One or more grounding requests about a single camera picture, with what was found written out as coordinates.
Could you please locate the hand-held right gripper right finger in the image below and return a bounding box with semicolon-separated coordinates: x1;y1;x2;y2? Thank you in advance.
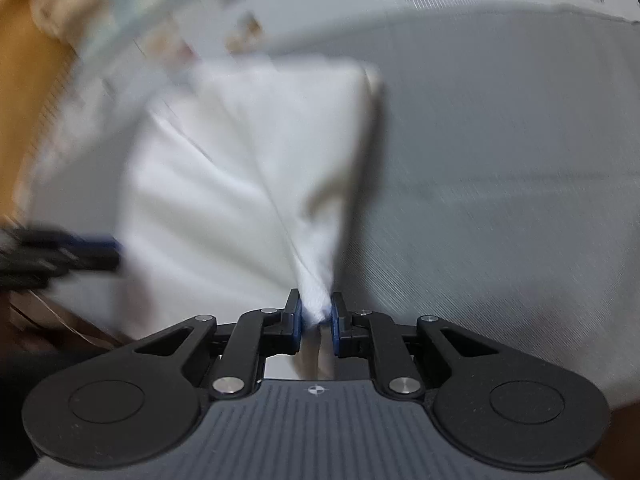
330;291;502;400

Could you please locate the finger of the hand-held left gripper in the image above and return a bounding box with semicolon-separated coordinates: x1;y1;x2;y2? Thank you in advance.
0;227;122;291

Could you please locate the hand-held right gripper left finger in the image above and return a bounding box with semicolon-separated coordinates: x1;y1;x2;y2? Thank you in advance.
134;288;304;402

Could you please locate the white small garment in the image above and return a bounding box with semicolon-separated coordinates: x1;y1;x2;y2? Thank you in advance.
117;57;386;381

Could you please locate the light blue checked cloth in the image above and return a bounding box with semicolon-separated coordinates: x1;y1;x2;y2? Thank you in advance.
80;0;243;67

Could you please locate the beige knit cloth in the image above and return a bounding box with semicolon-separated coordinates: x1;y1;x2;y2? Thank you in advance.
30;0;118;42

